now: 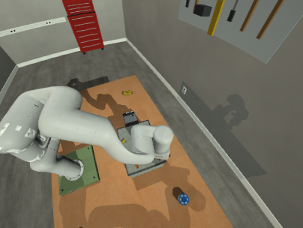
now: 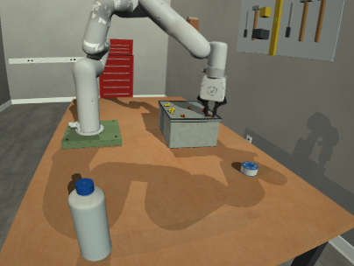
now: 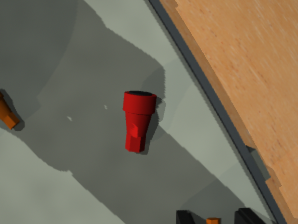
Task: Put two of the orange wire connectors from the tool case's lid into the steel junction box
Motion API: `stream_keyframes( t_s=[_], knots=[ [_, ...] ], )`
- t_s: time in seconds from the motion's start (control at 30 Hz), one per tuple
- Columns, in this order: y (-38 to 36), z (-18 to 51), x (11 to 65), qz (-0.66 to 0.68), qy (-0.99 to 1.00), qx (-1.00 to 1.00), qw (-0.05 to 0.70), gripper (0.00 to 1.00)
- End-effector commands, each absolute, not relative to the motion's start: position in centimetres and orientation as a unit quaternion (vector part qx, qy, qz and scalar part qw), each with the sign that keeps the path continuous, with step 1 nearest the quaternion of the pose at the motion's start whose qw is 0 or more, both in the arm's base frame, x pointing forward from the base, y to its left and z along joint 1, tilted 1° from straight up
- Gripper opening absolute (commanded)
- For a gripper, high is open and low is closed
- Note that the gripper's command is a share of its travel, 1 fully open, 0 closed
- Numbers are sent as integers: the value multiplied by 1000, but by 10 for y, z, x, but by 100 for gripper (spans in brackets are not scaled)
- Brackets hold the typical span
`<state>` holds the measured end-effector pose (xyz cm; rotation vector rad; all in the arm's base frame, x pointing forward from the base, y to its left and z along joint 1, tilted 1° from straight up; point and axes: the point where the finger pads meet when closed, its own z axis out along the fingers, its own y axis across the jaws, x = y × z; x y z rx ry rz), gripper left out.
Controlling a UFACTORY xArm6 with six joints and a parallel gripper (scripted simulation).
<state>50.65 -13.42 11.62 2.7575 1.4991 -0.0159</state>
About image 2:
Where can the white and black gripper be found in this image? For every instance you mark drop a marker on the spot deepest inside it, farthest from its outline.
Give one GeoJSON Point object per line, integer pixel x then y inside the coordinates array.
{"type": "Point", "coordinates": [212, 89]}

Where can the white bottle with blue cap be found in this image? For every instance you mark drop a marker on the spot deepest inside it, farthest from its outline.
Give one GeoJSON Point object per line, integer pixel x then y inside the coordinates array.
{"type": "Point", "coordinates": [88, 209]}

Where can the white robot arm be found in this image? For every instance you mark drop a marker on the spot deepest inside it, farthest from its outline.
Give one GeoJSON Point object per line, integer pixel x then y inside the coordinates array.
{"type": "Point", "coordinates": [95, 41]}

